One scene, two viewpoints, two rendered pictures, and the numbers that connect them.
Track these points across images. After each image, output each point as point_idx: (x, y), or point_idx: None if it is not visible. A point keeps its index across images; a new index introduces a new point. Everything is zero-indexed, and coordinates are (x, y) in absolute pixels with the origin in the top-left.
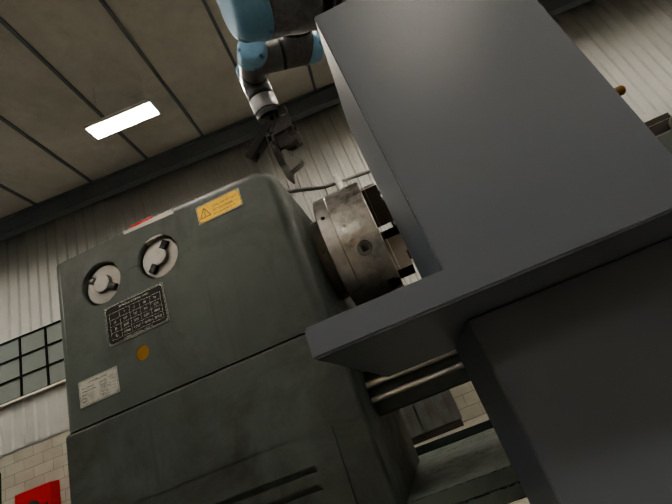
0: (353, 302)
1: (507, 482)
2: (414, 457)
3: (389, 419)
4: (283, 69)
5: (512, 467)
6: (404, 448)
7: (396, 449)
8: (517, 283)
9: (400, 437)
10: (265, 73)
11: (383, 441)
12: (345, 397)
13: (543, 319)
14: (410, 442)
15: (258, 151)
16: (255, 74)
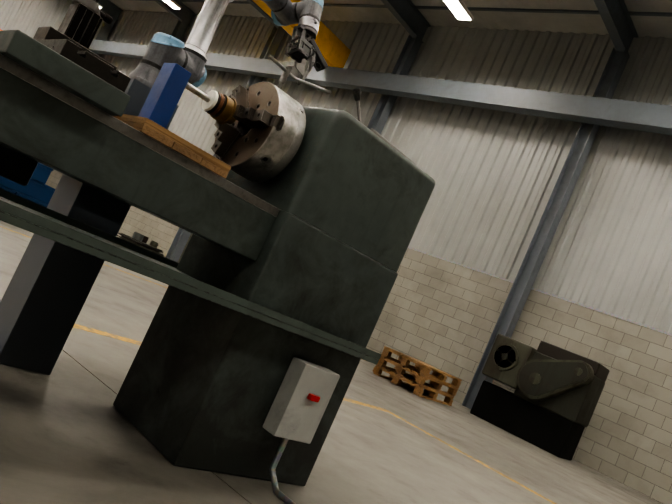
0: (299, 174)
1: (133, 249)
2: (234, 292)
3: (222, 251)
4: (279, 11)
5: (131, 244)
6: (222, 273)
7: (207, 261)
8: None
9: (225, 267)
10: (285, 19)
11: (196, 247)
12: None
13: None
14: (244, 286)
15: (314, 63)
16: (287, 23)
